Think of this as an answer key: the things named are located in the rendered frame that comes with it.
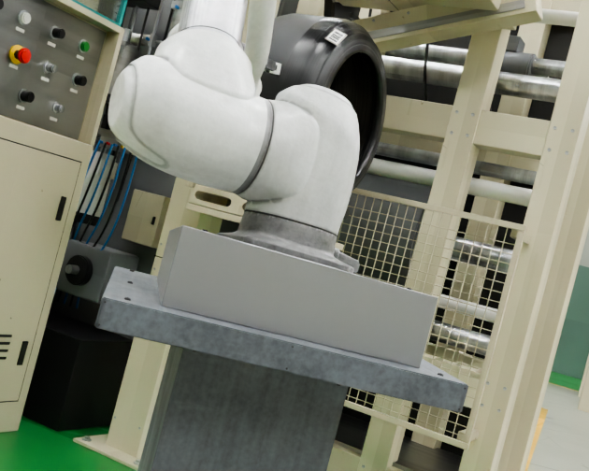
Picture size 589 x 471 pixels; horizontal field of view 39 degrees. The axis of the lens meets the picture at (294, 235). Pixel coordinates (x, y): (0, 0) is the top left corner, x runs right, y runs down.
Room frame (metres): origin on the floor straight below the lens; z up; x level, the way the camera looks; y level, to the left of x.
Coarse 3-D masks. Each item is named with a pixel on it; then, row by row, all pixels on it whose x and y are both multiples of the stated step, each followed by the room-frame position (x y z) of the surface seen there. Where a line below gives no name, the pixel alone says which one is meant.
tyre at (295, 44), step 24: (288, 24) 2.37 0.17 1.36; (312, 24) 2.35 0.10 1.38; (336, 24) 2.35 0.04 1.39; (288, 48) 2.30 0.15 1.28; (312, 48) 2.28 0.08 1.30; (336, 48) 2.30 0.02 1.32; (360, 48) 2.41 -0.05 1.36; (264, 72) 2.30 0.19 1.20; (288, 72) 2.27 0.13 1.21; (312, 72) 2.26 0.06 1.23; (336, 72) 2.31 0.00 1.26; (360, 72) 2.68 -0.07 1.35; (384, 72) 2.60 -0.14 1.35; (264, 96) 2.29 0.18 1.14; (360, 96) 2.73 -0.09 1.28; (384, 96) 2.63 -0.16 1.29; (360, 120) 2.74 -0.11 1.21; (360, 144) 2.73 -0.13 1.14; (360, 168) 2.60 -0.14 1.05
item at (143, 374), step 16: (176, 192) 2.62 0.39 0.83; (176, 208) 2.62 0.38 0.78; (176, 224) 2.61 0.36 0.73; (192, 224) 2.58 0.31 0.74; (208, 224) 2.62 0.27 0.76; (160, 240) 2.63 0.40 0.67; (160, 256) 2.62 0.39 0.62; (144, 352) 2.60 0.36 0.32; (160, 352) 2.58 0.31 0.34; (128, 368) 2.62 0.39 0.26; (144, 368) 2.60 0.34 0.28; (160, 368) 2.58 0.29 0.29; (128, 384) 2.62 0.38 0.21; (144, 384) 2.59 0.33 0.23; (128, 400) 2.61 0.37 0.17; (144, 400) 2.58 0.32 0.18; (128, 416) 2.60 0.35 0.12; (144, 416) 2.58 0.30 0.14; (112, 432) 2.62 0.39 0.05; (128, 432) 2.60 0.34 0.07; (144, 432) 2.58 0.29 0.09; (128, 448) 2.59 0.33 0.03
